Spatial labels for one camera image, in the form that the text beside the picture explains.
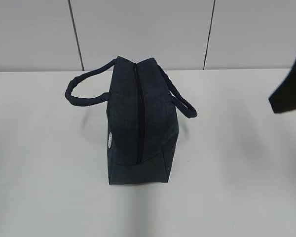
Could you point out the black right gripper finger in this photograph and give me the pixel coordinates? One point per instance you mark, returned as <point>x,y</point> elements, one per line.
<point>283,99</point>

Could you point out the dark blue lunch bag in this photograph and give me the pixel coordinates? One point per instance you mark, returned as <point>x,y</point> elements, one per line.
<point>143,128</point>

